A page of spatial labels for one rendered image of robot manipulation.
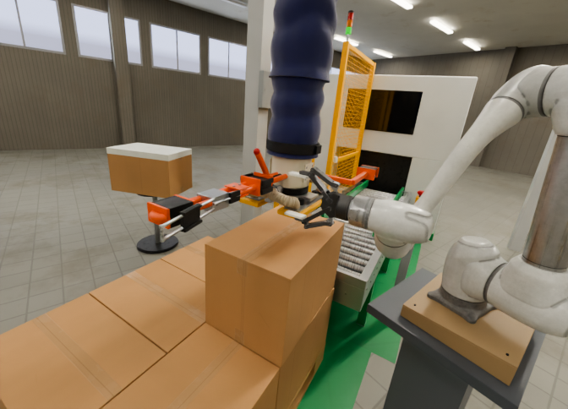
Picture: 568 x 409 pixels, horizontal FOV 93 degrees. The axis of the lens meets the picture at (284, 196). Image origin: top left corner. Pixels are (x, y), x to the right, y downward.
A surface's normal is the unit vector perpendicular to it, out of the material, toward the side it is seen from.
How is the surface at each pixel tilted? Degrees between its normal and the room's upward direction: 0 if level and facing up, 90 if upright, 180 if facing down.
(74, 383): 0
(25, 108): 90
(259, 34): 90
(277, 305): 90
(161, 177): 90
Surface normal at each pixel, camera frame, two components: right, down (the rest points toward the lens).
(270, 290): -0.49, 0.23
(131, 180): -0.18, 0.29
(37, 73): 0.63, 0.30
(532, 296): -0.87, 0.08
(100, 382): 0.08, -0.94
